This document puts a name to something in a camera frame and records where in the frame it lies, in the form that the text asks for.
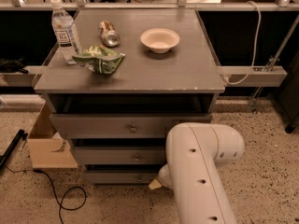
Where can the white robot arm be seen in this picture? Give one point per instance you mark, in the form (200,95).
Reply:
(193,152)

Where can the green chip bag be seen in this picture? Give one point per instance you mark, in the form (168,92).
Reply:
(100,59)

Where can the crushed aluminium can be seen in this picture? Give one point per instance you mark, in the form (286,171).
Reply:
(108,34)

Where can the grey middle drawer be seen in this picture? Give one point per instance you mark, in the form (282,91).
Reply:
(119,155)

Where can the white paper bowl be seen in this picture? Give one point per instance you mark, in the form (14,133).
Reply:
(159,40)

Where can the aluminium frame rail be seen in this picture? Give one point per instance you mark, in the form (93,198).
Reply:
(256,76)

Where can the black bar on floor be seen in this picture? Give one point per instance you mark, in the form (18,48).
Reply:
(20,135)

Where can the grey top drawer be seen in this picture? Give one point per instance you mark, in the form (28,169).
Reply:
(75,126)

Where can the black object on rail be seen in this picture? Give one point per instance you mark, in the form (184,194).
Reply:
(12,66)

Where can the grey bottom drawer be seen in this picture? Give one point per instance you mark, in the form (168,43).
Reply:
(119,177)

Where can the dark cabinet at right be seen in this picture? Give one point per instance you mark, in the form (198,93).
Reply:
(287,96)

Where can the cardboard box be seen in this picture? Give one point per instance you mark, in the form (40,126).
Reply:
(47,148)

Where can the grey wooden drawer cabinet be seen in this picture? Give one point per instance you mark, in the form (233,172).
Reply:
(184,80)

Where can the clear plastic water bottle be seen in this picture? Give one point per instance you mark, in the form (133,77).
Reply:
(65,30)

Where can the grey drawer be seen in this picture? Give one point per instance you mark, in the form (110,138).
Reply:
(75,126)
(119,177)
(119,155)

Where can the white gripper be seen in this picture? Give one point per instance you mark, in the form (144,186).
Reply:
(163,176)

